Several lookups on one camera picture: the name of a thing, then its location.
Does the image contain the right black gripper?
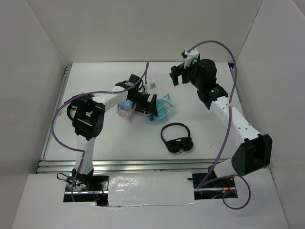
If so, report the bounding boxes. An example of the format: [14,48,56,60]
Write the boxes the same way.
[169,58,203,89]

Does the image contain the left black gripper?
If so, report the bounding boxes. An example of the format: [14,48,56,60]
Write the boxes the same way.
[128,92,157,116]

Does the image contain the teal cat ear headphones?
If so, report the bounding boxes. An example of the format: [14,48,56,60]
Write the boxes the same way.
[147,94,173,122]

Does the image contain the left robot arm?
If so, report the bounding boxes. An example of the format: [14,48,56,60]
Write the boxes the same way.
[72,74,158,190]

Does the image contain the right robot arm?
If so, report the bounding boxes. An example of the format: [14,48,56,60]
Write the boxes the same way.
[170,59,273,187]

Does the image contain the pink blue cat headphones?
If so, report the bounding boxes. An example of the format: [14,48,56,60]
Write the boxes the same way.
[116,100,140,121]

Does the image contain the small black headphones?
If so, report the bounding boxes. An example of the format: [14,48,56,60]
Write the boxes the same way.
[160,122,194,153]

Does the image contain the white taped cover plate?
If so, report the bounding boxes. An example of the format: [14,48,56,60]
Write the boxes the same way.
[108,171,195,207]

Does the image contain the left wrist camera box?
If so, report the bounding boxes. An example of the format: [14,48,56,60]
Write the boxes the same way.
[143,83,156,93]

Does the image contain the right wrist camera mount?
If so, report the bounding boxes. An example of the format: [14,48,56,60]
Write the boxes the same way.
[181,48,199,69]

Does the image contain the large black wired headphones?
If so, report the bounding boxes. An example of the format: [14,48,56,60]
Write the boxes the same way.
[66,94,94,121]

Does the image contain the aluminium rail frame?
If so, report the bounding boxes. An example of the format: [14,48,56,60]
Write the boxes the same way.
[35,63,265,175]

